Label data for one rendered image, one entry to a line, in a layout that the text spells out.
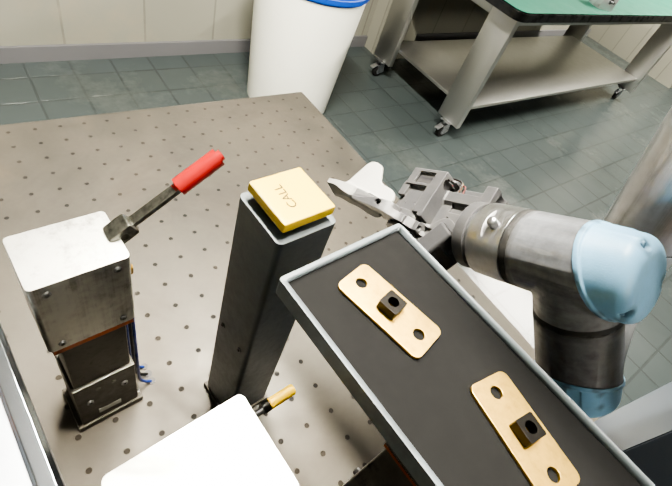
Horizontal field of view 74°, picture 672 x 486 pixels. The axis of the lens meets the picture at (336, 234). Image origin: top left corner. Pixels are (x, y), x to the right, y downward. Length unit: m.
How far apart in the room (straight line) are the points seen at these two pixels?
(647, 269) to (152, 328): 0.72
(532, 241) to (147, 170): 0.88
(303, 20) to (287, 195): 1.92
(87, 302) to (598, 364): 0.48
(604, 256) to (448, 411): 0.17
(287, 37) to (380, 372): 2.13
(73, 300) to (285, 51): 2.02
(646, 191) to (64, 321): 0.57
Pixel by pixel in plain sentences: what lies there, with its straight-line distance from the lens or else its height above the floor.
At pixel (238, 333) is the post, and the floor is 0.95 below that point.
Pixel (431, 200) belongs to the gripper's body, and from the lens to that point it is 0.51.
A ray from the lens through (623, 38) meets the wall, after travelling 6.56.
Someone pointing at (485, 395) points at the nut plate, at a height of 1.16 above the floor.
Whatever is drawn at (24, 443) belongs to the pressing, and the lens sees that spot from 0.47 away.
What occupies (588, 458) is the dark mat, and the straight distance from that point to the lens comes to 0.40.
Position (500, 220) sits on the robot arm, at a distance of 0.45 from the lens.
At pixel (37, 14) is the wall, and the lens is 2.75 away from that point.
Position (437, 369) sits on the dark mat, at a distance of 0.35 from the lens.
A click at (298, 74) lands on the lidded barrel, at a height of 0.30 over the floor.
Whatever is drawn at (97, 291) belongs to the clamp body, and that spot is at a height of 1.02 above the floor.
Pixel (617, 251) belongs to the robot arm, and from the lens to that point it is 0.39.
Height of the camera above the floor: 1.44
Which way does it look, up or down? 45 degrees down
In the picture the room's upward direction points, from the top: 23 degrees clockwise
